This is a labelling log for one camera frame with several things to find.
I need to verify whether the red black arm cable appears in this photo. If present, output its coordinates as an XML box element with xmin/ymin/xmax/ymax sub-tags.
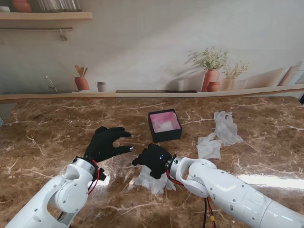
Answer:
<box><xmin>57</xmin><ymin>159</ymin><xmax>99</xmax><ymax>228</ymax></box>
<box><xmin>167</xmin><ymin>171</ymin><xmax>217</xmax><ymax>228</ymax></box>

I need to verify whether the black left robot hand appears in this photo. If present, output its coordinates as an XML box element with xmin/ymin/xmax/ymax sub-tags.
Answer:
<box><xmin>84</xmin><ymin>126</ymin><xmax>136</xmax><ymax>163</ymax></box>

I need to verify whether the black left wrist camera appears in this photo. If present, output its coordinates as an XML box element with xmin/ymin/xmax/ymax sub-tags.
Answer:
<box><xmin>96</xmin><ymin>167</ymin><xmax>107</xmax><ymax>181</ymax></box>

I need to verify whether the red black left arm cable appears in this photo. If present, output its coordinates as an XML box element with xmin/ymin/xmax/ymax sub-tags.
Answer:
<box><xmin>57</xmin><ymin>159</ymin><xmax>99</xmax><ymax>228</ymax></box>

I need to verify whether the black box pink inside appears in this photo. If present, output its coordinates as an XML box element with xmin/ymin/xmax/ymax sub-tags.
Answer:
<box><xmin>148</xmin><ymin>108</ymin><xmax>183</xmax><ymax>143</ymax></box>

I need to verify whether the translucent white disposable glove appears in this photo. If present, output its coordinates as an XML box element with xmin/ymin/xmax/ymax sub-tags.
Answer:
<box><xmin>158</xmin><ymin>120</ymin><xmax>175</xmax><ymax>132</ymax></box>
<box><xmin>149</xmin><ymin>172</ymin><xmax>177</xmax><ymax>195</ymax></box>
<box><xmin>196</xmin><ymin>132</ymin><xmax>223</xmax><ymax>160</ymax></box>
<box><xmin>134</xmin><ymin>165</ymin><xmax>155</xmax><ymax>188</ymax></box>
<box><xmin>213</xmin><ymin>110</ymin><xmax>244</xmax><ymax>147</ymax></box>
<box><xmin>152</xmin><ymin>113</ymin><xmax>178</xmax><ymax>130</ymax></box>

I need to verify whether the printed kitchen scene backdrop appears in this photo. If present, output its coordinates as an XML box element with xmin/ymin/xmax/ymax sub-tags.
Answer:
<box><xmin>0</xmin><ymin>0</ymin><xmax>304</xmax><ymax>104</ymax></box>

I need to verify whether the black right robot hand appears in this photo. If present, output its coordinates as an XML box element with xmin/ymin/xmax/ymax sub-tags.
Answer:
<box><xmin>132</xmin><ymin>143</ymin><xmax>173</xmax><ymax>180</ymax></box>

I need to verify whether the red black right arm cable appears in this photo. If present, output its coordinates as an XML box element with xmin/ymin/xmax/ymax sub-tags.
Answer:
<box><xmin>167</xmin><ymin>171</ymin><xmax>217</xmax><ymax>228</ymax></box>

